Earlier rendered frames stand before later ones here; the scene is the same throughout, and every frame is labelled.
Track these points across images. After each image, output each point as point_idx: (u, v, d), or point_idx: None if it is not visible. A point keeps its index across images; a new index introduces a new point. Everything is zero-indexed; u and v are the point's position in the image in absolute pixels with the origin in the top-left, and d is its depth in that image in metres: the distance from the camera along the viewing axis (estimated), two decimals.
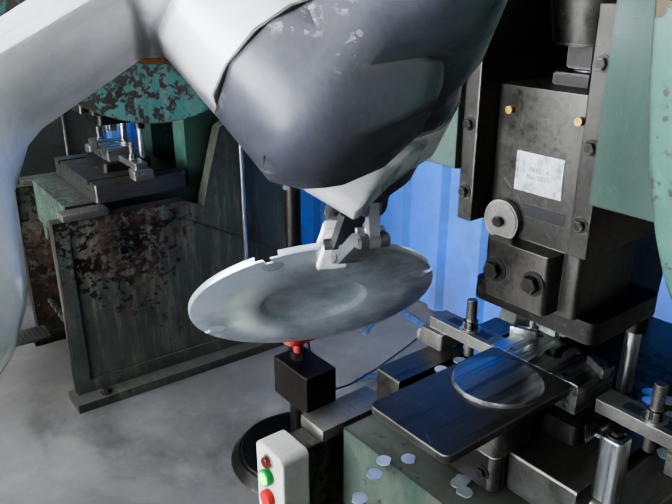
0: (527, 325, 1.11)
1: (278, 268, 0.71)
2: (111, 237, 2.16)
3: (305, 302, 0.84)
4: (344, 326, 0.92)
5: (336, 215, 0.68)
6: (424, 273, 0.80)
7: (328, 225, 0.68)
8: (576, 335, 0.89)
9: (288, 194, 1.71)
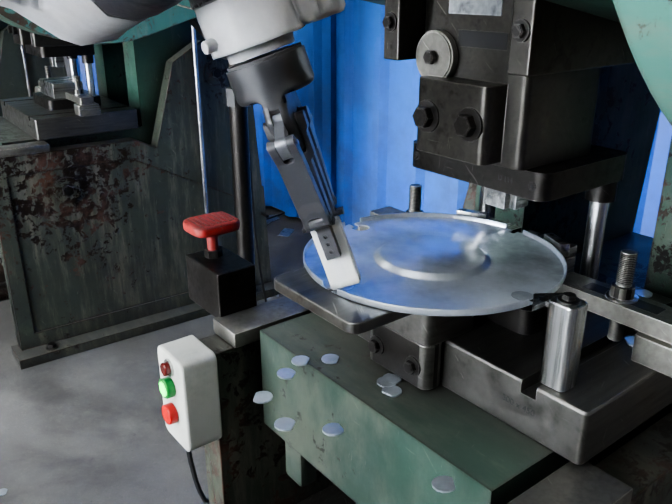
0: None
1: (517, 294, 0.69)
2: (54, 177, 2.00)
3: (414, 251, 0.78)
4: None
5: (324, 237, 0.66)
6: (506, 233, 0.86)
7: (335, 237, 0.67)
8: (524, 191, 0.72)
9: (233, 112, 1.54)
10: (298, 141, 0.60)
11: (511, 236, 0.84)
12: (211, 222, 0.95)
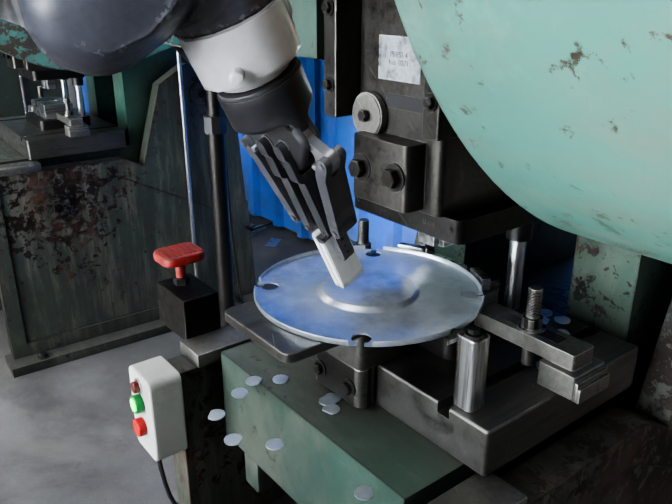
0: None
1: None
2: (45, 195, 2.10)
3: (378, 291, 0.86)
4: None
5: (340, 240, 0.66)
6: None
7: (343, 236, 0.67)
8: (443, 235, 0.82)
9: (211, 139, 1.64)
10: (332, 151, 0.59)
11: None
12: (178, 253, 1.05)
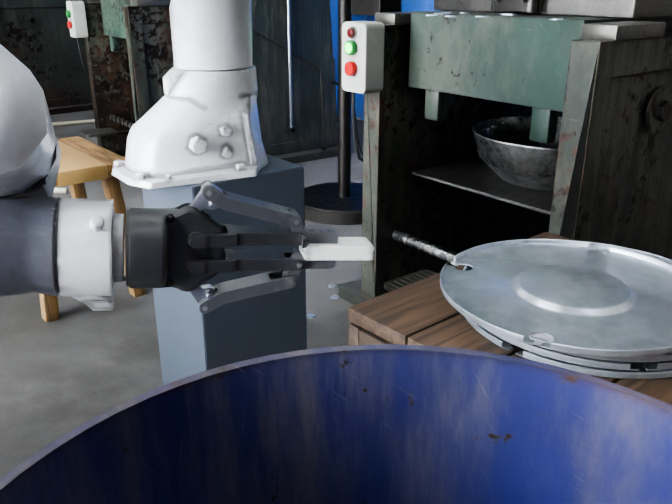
0: None
1: None
2: None
3: (583, 291, 0.74)
4: None
5: (314, 232, 0.68)
6: None
7: (316, 236, 0.69)
8: None
9: None
10: None
11: None
12: None
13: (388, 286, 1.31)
